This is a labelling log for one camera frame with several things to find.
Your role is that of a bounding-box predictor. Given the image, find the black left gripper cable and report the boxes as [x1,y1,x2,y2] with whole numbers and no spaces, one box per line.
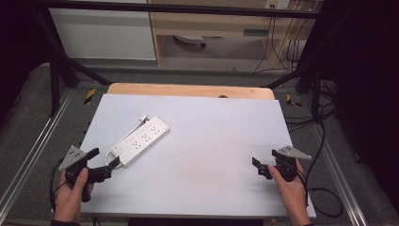
[48,157,69,213]

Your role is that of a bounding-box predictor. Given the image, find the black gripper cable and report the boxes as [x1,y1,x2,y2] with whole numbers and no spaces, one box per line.
[295,103,344,218]
[48,157,69,213]

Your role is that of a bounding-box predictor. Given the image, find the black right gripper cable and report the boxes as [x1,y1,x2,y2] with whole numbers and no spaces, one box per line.
[295,103,344,218]

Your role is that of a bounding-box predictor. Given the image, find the person's left hand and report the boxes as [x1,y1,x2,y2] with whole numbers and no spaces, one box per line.
[52,167,95,223]

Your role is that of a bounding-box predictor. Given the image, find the black floor cables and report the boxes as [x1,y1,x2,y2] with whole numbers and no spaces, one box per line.
[283,79,338,135]

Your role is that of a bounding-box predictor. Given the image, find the white table mat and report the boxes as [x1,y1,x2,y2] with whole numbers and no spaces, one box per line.
[79,93,317,219]

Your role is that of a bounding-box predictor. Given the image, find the black metal stand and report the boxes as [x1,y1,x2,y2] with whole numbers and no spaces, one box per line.
[31,6,112,118]
[264,59,324,121]

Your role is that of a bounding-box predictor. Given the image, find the person's right hand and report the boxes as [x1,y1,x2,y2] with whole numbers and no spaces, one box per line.
[267,159,309,219]

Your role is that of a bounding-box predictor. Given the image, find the white cabinet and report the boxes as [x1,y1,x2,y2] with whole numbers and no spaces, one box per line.
[48,0,157,61]

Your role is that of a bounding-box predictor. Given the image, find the black metal frame bar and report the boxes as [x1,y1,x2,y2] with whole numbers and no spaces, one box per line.
[31,0,324,20]

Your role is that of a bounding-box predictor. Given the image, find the white power strip cable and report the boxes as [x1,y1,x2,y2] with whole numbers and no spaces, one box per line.
[104,121,144,170]

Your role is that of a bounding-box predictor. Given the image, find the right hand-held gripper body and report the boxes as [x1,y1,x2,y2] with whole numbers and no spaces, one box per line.
[270,145,312,183]

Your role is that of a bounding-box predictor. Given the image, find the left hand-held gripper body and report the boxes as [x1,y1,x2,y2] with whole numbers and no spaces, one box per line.
[57,145,95,203]

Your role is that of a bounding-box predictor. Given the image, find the white wall socket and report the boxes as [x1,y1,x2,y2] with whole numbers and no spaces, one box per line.
[263,0,291,10]

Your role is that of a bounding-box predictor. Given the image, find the aluminium rail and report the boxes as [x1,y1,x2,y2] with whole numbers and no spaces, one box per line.
[310,123,369,226]
[0,89,73,215]

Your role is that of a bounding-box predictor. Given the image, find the black curtain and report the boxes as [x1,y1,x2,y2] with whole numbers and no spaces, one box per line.
[0,0,53,121]
[309,0,399,215]

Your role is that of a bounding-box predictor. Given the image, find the bundle of black hanging cables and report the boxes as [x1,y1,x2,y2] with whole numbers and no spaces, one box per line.
[252,15,310,75]

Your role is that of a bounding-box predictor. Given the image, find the light wooden desk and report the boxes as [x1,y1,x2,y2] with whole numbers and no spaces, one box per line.
[147,0,310,69]

